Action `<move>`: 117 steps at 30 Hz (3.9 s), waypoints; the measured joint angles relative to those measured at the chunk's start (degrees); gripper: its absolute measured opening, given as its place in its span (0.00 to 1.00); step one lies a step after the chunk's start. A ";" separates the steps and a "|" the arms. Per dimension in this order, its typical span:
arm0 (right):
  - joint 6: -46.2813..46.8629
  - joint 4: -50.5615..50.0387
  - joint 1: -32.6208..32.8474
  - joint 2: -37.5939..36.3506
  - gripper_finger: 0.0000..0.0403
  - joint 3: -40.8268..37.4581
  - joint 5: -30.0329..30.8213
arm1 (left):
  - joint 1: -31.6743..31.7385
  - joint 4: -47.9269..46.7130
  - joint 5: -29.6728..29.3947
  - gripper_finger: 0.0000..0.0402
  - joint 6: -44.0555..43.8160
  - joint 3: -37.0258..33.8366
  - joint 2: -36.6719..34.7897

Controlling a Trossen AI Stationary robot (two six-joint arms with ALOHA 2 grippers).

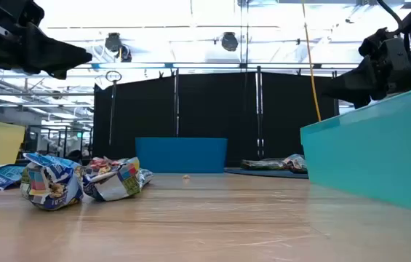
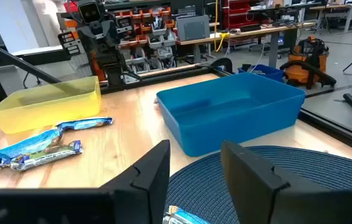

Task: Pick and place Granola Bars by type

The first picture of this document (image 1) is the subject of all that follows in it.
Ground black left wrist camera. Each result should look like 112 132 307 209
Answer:
16 0 45 27

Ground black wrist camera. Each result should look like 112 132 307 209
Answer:
16 0 45 27
358 27 390 56

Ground blue plastic bin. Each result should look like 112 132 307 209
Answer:
135 137 228 174

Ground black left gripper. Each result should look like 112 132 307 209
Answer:
0 0 93 80

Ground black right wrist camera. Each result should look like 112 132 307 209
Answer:
358 27 390 56

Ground snack bags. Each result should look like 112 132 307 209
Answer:
240 158 287 171

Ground snack bars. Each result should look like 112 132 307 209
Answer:
283 154 308 174

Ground round dark blue mat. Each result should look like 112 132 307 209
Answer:
224 166 310 180

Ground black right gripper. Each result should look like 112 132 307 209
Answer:
322 36 411 109

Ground yellow hanging cable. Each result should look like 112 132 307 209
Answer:
301 0 322 123

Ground blue white granola bar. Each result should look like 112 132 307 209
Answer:
0 163 28 191

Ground round black ceiling lamp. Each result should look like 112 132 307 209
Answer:
104 31 123 53
220 31 239 52

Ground black backdrop curtain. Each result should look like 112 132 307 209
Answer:
92 71 340 168

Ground teal plastic bin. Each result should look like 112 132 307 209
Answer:
300 82 411 218

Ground ring-topped metal pole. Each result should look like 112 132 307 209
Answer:
105 70 123 146

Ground horizontal metal crossbar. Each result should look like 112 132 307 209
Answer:
73 61 361 71

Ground dark multicolour granola bar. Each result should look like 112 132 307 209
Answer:
82 156 154 202

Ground backdrop stand pole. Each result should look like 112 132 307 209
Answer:
173 68 180 138
255 65 265 160

